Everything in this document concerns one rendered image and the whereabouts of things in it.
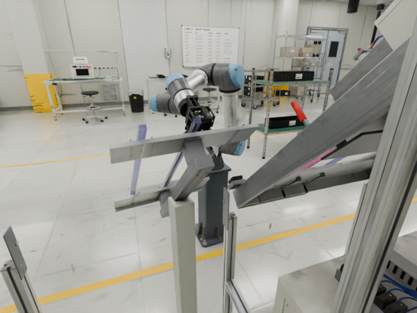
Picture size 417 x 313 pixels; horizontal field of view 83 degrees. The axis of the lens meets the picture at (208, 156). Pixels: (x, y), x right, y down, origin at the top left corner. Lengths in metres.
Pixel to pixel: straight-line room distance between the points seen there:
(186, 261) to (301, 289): 0.33
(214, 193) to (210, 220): 0.21
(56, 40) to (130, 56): 1.74
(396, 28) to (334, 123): 0.16
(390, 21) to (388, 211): 0.27
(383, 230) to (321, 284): 0.42
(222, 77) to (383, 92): 0.89
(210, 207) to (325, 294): 0.99
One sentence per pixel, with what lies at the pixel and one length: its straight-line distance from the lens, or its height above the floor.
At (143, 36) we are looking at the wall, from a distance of 7.36.
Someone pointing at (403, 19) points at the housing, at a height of 1.25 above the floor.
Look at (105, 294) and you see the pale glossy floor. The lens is 1.61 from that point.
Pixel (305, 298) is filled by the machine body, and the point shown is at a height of 0.62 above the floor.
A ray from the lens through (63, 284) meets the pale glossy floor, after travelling 1.76.
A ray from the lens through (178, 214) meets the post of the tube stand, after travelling 0.67.
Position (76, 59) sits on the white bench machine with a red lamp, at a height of 1.20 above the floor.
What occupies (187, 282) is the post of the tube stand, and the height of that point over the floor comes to 0.53.
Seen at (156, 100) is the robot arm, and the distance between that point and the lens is 1.00.
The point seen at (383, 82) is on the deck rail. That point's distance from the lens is 0.43.
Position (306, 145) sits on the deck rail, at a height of 1.03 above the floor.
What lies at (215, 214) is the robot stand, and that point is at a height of 0.22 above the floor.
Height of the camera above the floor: 1.20
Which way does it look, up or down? 22 degrees down
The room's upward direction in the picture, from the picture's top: straight up
